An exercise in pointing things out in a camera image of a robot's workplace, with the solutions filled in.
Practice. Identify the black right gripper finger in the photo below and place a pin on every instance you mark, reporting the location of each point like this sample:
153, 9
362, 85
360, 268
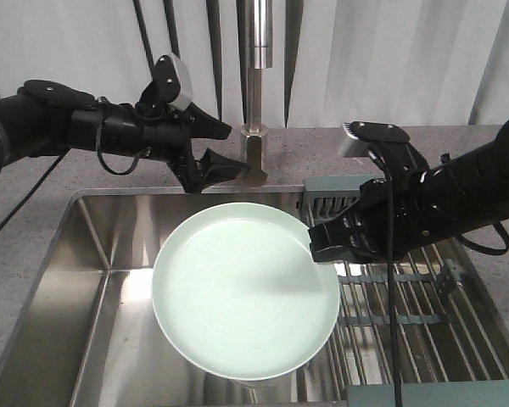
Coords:
332, 254
340, 232

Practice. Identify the light green round plate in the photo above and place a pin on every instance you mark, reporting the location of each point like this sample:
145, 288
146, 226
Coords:
236, 292

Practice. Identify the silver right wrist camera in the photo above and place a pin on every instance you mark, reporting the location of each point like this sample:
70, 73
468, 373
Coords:
360, 135

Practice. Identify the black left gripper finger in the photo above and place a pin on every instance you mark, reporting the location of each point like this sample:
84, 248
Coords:
215, 168
203, 125

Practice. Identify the white pleated curtain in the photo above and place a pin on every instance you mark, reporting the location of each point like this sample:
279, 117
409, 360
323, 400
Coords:
406, 62

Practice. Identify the stainless steel sink faucet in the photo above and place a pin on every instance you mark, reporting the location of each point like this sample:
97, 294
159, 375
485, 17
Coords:
256, 34

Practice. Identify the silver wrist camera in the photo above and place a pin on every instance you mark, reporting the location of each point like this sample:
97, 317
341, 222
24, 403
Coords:
360, 135
173, 82

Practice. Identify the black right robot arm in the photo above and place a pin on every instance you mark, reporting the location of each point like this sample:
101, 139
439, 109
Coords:
476, 186

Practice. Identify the stainless steel sink basin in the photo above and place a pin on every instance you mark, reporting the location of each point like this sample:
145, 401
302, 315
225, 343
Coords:
90, 338

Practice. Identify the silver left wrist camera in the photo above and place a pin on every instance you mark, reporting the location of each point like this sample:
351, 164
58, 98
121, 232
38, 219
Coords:
173, 82

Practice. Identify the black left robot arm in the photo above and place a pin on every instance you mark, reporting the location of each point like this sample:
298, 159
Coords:
45, 118

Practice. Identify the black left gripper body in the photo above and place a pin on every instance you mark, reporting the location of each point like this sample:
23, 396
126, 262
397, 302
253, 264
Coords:
120, 137

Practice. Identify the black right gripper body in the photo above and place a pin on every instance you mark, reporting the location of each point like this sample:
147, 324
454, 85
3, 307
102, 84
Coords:
402, 211

